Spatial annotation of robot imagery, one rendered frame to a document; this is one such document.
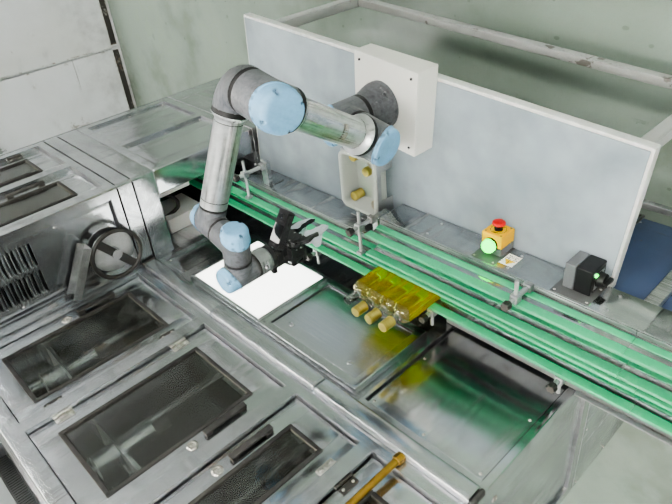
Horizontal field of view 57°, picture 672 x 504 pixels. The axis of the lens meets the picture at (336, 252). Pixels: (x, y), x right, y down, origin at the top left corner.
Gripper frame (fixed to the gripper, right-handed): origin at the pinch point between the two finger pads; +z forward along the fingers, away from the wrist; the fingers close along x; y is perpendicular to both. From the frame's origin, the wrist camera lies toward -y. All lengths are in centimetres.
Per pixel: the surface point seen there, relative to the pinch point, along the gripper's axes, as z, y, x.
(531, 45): 98, -28, 9
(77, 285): -49, 35, -84
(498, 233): 37, 8, 38
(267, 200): 26, 26, -63
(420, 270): 25.6, 24.1, 17.7
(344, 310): 10.4, 42.7, -4.0
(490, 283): 26, 17, 44
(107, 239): -32, 26, -90
